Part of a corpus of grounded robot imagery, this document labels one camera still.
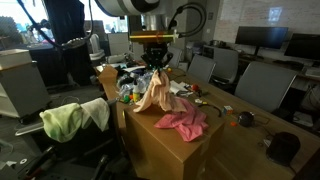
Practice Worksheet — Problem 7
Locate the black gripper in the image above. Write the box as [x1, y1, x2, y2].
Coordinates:
[140, 42, 174, 73]

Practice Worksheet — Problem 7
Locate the peach shirt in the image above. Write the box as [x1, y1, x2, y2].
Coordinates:
[133, 69, 188, 114]

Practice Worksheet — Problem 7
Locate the pink shirt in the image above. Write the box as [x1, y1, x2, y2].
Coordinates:
[154, 98, 209, 143]

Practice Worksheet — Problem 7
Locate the white towel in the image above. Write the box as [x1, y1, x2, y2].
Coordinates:
[79, 97, 111, 132]

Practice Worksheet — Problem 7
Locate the light green towel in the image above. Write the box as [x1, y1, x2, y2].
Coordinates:
[39, 102, 84, 144]

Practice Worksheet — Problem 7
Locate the clear plastic bag pile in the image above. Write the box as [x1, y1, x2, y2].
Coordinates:
[118, 71, 156, 98]

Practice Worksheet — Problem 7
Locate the white paper stack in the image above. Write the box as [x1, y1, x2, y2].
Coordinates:
[168, 79, 189, 96]

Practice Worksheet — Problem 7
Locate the white yellow spray bottle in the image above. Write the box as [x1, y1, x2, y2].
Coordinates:
[132, 79, 141, 103]

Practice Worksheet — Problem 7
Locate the small cardboard box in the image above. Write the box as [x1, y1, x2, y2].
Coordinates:
[97, 65, 119, 101]

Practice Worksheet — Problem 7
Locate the rubik's cube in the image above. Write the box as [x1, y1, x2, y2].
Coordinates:
[222, 105, 234, 116]

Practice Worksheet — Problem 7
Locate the large brown cardboard box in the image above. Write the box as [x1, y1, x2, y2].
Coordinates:
[123, 99, 226, 180]

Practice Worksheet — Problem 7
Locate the black round speaker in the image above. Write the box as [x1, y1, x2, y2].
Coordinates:
[238, 111, 256, 128]

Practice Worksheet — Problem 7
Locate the black computer monitor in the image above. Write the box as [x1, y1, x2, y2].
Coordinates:
[284, 32, 320, 62]
[234, 25, 289, 58]

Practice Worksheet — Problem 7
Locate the black keyboard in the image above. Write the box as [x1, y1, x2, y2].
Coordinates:
[273, 59, 305, 70]

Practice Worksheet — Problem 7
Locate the black cylinder speaker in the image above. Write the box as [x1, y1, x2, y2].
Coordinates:
[265, 131, 301, 167]

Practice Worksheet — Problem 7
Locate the black robot stand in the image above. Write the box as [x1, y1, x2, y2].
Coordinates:
[0, 144, 58, 180]

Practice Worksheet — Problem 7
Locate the black cable loop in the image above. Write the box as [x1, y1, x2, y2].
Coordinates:
[199, 103, 223, 118]

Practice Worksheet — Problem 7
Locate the white floor cable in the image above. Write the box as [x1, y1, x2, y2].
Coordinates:
[59, 95, 80, 105]

